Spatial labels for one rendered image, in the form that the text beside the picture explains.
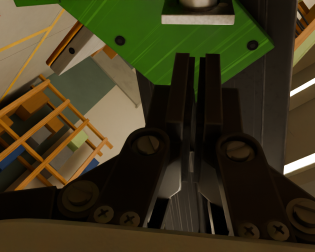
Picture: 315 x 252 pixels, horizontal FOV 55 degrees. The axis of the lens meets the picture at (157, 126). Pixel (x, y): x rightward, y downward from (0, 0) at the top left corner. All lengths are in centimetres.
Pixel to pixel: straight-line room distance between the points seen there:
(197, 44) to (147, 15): 5
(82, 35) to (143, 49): 17
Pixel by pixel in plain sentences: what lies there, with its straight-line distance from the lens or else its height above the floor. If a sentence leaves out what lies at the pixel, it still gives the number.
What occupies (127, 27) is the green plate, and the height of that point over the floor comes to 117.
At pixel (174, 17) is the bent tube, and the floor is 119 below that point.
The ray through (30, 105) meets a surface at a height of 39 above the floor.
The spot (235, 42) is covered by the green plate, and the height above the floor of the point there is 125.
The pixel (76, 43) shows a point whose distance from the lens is 47.
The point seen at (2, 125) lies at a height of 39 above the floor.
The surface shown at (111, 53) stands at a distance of 721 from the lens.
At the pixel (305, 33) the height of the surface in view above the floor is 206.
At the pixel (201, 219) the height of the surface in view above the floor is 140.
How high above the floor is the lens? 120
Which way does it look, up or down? 11 degrees up
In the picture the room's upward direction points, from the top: 137 degrees clockwise
